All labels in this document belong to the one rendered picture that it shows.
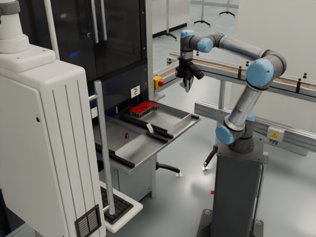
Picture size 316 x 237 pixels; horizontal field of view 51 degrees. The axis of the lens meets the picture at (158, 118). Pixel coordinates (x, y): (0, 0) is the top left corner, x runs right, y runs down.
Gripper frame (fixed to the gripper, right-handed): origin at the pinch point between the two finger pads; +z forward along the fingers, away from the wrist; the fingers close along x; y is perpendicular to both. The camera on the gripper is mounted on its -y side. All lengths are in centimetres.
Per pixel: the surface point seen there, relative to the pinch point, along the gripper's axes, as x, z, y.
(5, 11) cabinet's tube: 100, -62, 1
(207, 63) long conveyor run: -90, 17, 40
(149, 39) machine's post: -8.4, -23.1, 36.7
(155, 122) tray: 12.5, 21.4, 15.8
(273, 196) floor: -70, 110, -42
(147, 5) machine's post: -8, -44, 37
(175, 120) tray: 2.6, 21.4, 7.7
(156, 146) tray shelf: 32.8, 21.6, -1.6
